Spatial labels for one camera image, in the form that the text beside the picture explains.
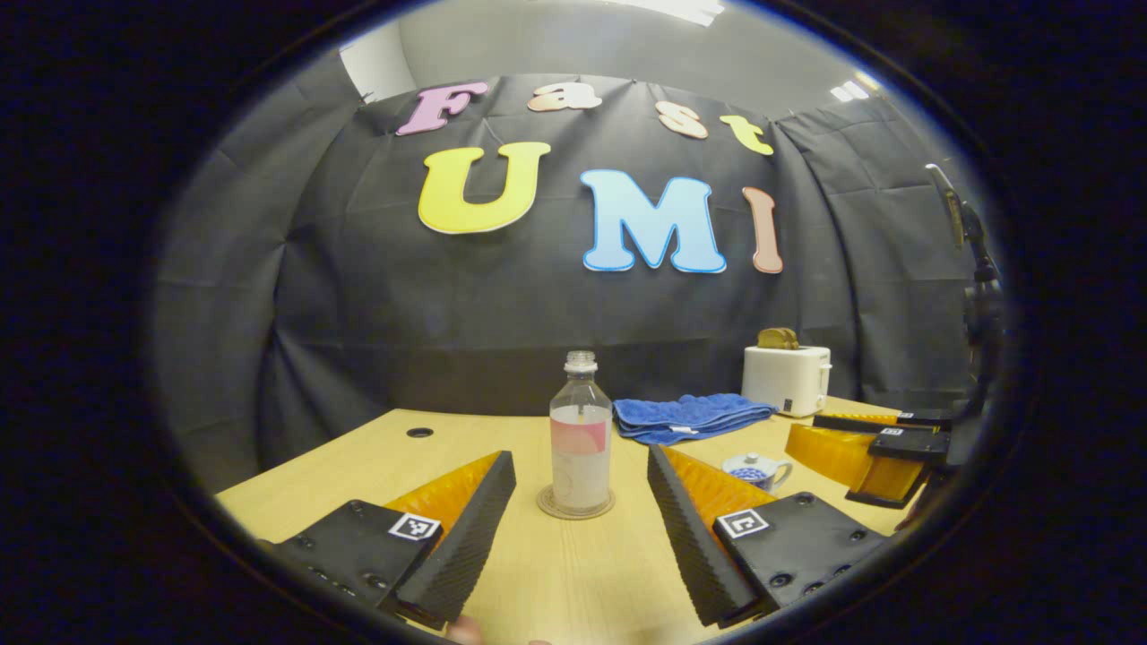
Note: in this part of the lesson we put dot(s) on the brown toast slice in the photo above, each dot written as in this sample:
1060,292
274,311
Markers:
771,339
792,340

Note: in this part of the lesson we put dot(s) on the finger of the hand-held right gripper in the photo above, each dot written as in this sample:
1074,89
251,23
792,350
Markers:
927,417
842,452

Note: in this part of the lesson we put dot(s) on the round brown coaster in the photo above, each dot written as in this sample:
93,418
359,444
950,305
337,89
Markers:
544,503

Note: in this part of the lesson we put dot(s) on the clear plastic water bottle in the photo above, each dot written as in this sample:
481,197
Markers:
581,448

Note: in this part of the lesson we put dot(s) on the ceiling light panel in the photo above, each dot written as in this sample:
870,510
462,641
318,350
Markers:
856,88
681,9

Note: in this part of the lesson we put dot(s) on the black backdrop cloth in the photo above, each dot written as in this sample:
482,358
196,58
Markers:
403,305

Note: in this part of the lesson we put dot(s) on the white teacup lid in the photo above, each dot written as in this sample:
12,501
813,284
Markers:
751,460

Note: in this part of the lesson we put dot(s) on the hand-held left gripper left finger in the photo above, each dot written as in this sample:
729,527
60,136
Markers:
466,546

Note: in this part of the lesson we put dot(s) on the white blue-patterned teacup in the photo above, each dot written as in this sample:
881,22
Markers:
762,477

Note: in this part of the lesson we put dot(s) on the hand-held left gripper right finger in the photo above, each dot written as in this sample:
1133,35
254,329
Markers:
685,546

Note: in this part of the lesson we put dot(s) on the folded blue towel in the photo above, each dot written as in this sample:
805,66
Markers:
690,417

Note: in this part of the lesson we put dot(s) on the white toaster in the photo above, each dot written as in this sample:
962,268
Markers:
784,381

